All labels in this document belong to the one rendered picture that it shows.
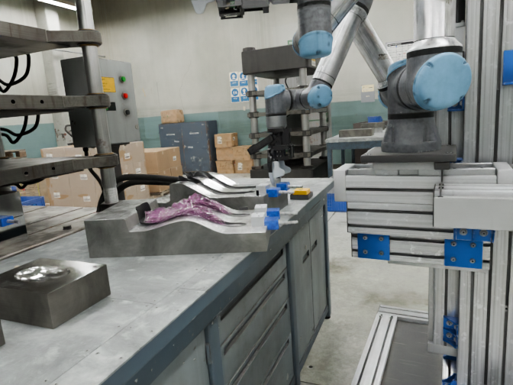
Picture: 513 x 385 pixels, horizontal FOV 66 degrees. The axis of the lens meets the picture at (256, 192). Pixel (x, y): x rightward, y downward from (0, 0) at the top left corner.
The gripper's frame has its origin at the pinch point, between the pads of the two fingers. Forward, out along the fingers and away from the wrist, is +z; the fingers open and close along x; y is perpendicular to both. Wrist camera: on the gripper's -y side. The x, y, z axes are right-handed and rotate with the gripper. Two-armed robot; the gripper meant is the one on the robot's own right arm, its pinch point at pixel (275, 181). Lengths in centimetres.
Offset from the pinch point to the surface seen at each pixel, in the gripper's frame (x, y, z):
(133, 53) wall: 639, -563, -186
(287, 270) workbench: 0.2, 2.8, 35.4
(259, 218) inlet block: -40.6, 9.7, 3.1
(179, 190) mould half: -17.8, -31.3, 0.1
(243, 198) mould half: -17.7, -5.2, 2.9
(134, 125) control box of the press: 28, -85, -24
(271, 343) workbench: -22, 3, 54
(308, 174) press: 374, -90, 57
